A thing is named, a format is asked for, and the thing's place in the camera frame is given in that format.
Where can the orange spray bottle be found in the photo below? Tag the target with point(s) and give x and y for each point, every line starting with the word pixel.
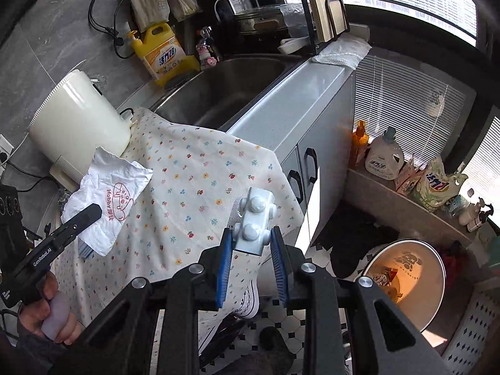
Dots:
pixel 359 144

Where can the pink soap dispenser bottle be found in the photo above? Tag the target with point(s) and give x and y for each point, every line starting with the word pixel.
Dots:
pixel 206 50

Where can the white laundry detergent jug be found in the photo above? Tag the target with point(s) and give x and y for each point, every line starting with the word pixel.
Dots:
pixel 385 157

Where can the left hand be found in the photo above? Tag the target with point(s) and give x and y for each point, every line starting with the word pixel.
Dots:
pixel 33 316

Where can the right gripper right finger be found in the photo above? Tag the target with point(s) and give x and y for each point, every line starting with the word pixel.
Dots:
pixel 282 265

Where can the small white milk carton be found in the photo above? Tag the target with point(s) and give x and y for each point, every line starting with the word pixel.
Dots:
pixel 251 231

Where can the white plastic bag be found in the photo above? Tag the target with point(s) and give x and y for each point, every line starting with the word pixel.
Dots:
pixel 114 184

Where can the cream air fryer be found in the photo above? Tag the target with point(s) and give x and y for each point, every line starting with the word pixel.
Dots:
pixel 72 122

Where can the floral white tablecloth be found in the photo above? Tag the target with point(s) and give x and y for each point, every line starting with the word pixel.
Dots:
pixel 199 176

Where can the green detergent refill pouch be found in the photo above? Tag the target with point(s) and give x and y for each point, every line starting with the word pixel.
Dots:
pixel 435 187

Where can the grey cabinet with handles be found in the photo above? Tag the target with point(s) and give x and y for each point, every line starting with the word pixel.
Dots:
pixel 306 119

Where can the orange round trash bin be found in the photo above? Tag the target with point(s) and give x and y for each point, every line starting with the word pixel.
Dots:
pixel 413 276

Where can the black dish rack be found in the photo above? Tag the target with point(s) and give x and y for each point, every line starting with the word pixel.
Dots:
pixel 254 26

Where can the yellow detergent bottle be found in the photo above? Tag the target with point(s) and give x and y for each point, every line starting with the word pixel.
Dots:
pixel 162 54

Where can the white folded dishcloth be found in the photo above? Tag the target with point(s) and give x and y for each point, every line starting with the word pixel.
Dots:
pixel 347 51

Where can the stainless steel sink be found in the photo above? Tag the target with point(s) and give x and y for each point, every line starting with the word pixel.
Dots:
pixel 217 97

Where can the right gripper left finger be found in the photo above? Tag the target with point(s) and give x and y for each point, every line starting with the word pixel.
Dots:
pixel 224 255

